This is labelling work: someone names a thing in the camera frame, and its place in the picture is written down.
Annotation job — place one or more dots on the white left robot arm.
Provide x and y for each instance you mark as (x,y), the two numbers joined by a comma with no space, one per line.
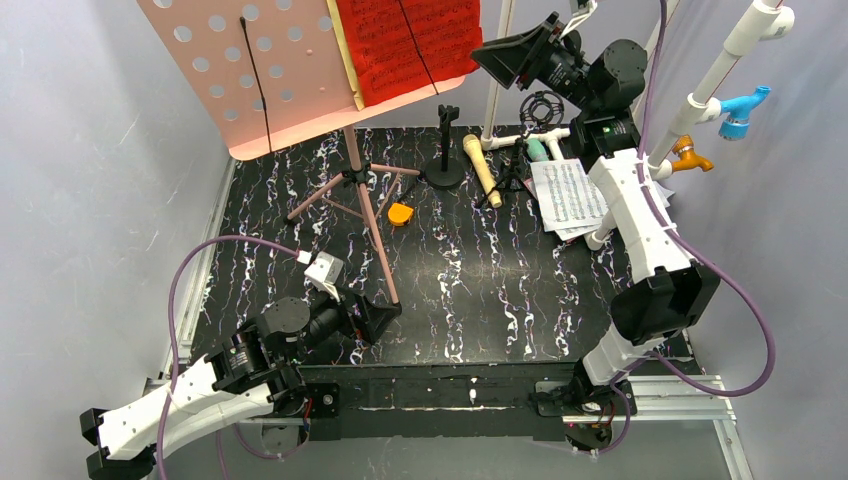
(251,373)

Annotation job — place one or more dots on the right robot arm base mount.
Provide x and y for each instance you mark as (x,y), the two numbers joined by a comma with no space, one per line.
(589,411)

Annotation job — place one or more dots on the small black tripod stand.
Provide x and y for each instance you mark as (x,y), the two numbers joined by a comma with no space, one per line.
(541,115)

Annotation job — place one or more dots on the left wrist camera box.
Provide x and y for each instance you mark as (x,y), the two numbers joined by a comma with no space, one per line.
(323,273)

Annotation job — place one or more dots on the blue pipe fitting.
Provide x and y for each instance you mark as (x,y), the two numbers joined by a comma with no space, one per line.
(737,112)

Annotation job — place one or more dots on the white sheet music page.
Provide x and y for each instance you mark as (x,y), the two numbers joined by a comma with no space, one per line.
(569,234)
(566,195)

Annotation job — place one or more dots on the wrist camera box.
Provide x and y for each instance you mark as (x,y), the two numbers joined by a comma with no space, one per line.
(323,273)
(581,10)

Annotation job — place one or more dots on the aluminium rail frame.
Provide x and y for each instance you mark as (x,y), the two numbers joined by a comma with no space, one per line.
(471,399)

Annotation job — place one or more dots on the orange pipe fitting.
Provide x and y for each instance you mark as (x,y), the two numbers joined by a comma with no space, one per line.
(687,157)

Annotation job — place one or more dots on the pink music stand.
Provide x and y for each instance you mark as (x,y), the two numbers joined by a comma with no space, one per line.
(269,73)

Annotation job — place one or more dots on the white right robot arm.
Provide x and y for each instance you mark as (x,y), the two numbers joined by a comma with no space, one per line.
(670,289)

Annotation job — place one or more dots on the red sheet music page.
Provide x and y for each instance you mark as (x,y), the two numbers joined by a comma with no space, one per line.
(398,47)

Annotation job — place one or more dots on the yellow sheet music page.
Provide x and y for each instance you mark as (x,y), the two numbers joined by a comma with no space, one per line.
(344,49)

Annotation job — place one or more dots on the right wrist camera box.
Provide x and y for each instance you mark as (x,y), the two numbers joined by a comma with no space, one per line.
(581,10)

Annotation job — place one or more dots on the green microphone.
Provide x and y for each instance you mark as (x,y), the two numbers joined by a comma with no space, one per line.
(536,150)

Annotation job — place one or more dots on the black microphone stand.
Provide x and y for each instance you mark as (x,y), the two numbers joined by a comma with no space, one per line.
(443,173)

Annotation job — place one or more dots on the cream yellow microphone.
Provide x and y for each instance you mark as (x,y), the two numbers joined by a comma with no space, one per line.
(473,149)

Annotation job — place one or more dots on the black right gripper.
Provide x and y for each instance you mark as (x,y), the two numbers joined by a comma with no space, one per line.
(539,51)

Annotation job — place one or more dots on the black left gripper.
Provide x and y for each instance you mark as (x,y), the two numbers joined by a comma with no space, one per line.
(357,315)

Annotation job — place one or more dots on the orange tape measure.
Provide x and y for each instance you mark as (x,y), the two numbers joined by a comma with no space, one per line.
(400,215)

